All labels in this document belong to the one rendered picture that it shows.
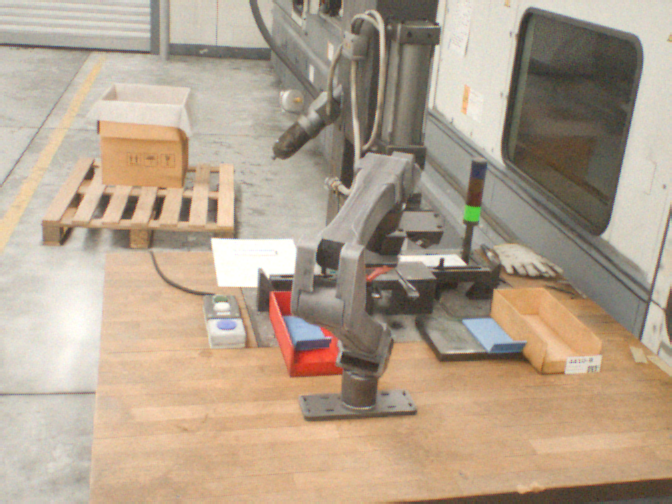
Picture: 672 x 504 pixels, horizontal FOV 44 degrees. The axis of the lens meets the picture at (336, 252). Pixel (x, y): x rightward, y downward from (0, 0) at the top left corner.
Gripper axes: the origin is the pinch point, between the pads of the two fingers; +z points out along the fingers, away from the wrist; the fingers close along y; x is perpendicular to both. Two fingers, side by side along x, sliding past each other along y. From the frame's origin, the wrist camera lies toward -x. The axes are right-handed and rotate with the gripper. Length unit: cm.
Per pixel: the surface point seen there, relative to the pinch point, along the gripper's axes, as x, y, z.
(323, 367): 6.9, -11.2, 14.5
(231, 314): 22.1, 6.9, 23.6
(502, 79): -78, 120, 54
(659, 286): -69, 5, 14
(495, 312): -34.9, 6.4, 24.0
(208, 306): 26.4, 10.2, 25.5
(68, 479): 64, 24, 141
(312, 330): 6.0, 2.6, 23.6
